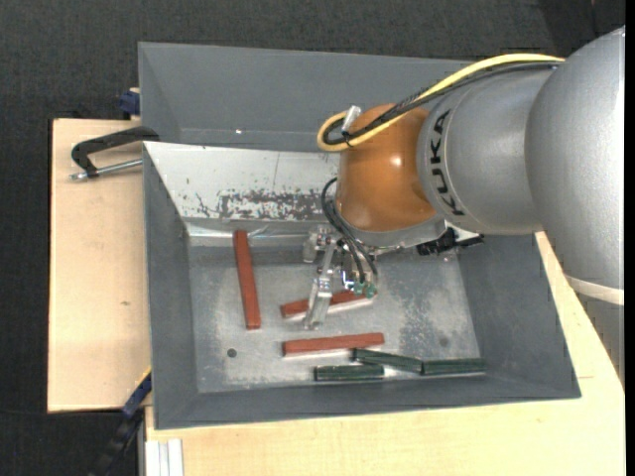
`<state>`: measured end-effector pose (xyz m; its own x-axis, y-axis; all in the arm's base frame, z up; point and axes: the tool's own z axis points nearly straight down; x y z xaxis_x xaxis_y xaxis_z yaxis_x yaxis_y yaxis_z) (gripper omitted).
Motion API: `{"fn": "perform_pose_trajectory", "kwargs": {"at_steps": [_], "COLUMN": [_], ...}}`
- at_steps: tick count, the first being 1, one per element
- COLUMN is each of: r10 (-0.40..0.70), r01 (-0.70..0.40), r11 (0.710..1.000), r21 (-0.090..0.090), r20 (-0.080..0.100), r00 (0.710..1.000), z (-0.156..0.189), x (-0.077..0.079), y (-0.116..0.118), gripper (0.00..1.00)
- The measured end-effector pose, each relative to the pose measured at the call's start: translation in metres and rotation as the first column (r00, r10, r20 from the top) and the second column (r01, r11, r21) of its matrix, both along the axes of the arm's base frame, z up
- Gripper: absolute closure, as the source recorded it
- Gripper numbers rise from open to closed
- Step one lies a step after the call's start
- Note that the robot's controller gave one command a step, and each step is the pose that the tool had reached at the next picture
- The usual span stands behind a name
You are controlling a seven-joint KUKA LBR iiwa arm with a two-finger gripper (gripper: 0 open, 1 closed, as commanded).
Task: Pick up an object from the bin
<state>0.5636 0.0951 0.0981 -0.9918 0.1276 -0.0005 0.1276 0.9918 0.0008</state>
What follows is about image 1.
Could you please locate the dark green flat block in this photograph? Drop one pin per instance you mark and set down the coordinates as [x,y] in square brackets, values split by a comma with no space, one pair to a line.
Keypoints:
[454,366]
[348,372]
[387,360]

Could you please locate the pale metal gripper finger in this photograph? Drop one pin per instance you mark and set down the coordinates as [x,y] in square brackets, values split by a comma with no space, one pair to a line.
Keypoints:
[325,308]
[313,305]

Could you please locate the red-brown flat block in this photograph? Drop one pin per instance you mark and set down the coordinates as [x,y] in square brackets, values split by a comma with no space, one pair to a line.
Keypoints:
[246,280]
[332,344]
[295,308]

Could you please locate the black cylinder on white bracket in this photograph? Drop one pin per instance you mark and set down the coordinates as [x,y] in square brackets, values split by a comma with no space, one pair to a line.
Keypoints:
[435,245]

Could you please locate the pale wood flat board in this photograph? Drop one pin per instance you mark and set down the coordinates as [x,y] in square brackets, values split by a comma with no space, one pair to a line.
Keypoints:
[94,266]

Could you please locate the grey metal bin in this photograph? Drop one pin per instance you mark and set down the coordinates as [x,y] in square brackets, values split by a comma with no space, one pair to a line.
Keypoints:
[223,92]

